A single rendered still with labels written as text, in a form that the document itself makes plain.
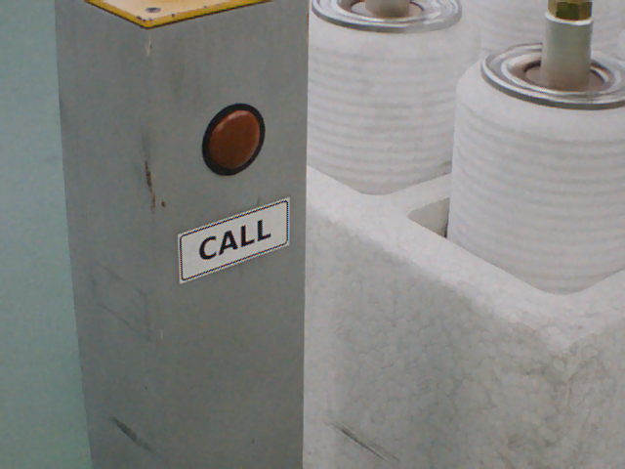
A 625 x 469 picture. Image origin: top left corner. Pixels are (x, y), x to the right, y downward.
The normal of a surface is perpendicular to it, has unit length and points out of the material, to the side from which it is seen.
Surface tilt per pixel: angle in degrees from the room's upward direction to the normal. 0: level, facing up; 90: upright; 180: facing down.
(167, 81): 90
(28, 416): 0
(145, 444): 90
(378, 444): 90
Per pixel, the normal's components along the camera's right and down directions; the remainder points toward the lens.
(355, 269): -0.78, 0.28
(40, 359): 0.02, -0.89
